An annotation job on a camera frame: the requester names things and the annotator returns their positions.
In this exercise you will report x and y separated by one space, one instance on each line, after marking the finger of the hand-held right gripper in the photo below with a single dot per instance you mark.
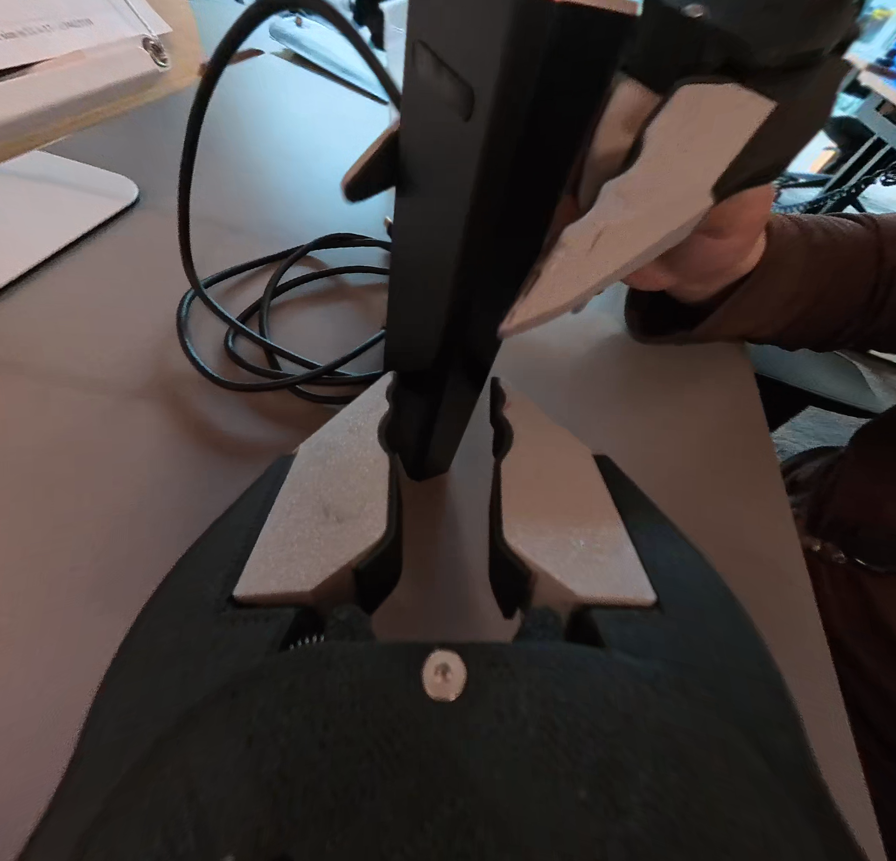
658 195
374 167

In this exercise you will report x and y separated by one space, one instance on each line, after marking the person's right hand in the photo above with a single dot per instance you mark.
707 259

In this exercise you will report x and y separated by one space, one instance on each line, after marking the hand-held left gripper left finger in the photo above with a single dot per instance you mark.
322 518

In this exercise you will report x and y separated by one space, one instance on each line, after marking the black rectangular usb hub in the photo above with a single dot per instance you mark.
476 244

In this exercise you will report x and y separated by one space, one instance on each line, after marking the person's brown jacket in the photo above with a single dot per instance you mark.
854 630

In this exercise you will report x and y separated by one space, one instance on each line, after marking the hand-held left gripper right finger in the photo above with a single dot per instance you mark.
567 525

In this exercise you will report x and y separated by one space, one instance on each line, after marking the white flat device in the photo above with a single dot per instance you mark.
329 52

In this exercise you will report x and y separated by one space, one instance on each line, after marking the person's right forearm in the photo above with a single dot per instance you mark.
819 280

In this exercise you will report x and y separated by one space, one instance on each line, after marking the silver monitor stand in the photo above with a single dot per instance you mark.
49 202

